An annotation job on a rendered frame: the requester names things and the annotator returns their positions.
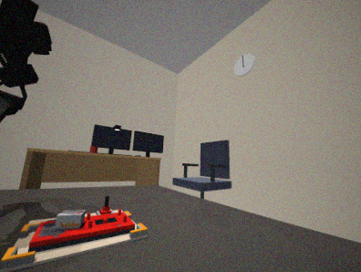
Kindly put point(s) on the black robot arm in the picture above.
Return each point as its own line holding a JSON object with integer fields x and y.
{"x": 33, "y": 36}

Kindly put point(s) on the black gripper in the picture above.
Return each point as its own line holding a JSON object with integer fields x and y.
{"x": 15, "y": 75}

